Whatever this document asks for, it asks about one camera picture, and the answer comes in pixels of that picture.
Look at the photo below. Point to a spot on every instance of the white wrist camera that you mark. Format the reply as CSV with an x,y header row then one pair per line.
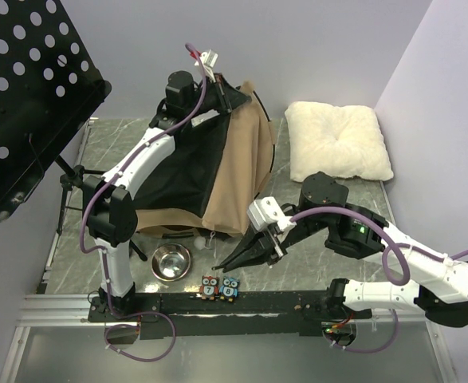
x,y
265,212
208,59

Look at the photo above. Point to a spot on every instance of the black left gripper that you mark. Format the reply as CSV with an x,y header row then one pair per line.
x,y
228,97

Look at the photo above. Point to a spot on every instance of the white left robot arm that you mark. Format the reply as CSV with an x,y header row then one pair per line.
x,y
183,98

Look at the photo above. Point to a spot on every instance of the steel pet bowl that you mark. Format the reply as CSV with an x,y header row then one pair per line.
x,y
170,262

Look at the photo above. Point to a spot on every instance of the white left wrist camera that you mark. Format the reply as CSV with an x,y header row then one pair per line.
x,y
208,59

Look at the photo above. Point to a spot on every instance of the blue owl tag eight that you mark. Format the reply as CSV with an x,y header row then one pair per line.
x,y
228,291

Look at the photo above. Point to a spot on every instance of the black tripod stand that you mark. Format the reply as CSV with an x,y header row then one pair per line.
x,y
70,191

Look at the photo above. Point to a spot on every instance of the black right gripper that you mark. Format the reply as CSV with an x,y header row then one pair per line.
x,y
269,247

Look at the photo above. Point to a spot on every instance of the tan and black pet tent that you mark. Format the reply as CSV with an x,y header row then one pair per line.
x,y
217,169

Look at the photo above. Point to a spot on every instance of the white fluffy pillow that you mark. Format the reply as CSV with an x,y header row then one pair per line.
x,y
341,141

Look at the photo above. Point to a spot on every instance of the black perforated music stand tray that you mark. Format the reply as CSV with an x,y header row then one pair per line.
x,y
49,86

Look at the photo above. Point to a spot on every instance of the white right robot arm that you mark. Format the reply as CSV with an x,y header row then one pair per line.
x,y
418,278

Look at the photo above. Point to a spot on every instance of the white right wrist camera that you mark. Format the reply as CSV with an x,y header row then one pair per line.
x,y
265,212

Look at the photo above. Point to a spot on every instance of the red owl tag seven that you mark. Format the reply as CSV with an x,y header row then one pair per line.
x,y
209,287

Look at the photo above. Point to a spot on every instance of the white pompom toy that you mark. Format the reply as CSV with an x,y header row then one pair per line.
x,y
205,242

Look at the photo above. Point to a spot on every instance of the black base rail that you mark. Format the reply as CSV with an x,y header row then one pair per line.
x,y
301,312

